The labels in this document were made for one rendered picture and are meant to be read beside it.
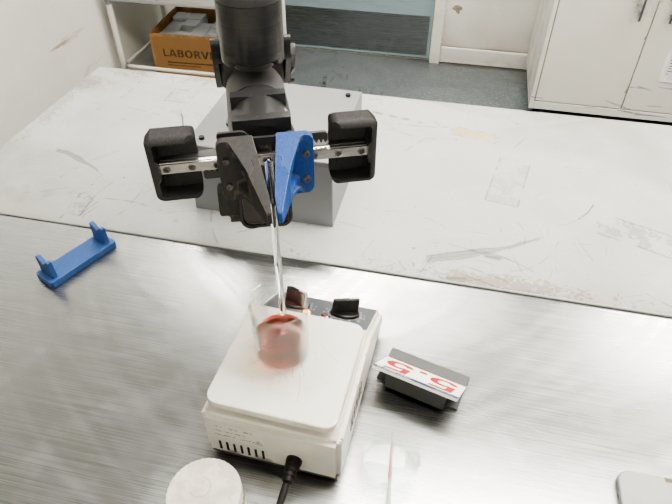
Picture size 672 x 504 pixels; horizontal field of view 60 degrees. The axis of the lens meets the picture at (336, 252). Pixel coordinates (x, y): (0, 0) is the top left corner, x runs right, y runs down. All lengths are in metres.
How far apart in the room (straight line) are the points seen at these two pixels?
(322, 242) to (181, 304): 0.21
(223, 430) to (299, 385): 0.08
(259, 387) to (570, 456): 0.31
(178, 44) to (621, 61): 1.96
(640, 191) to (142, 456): 0.78
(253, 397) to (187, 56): 2.38
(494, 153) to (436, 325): 0.40
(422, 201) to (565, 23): 2.08
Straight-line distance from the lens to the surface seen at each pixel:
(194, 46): 2.78
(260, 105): 0.51
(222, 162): 0.47
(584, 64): 2.97
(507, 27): 3.49
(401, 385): 0.62
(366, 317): 0.64
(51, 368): 0.72
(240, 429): 0.54
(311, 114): 0.87
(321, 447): 0.53
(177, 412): 0.64
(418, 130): 1.05
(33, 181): 1.02
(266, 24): 0.53
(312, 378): 0.54
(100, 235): 0.83
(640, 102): 3.09
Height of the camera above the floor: 1.42
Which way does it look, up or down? 42 degrees down
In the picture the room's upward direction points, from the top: straight up
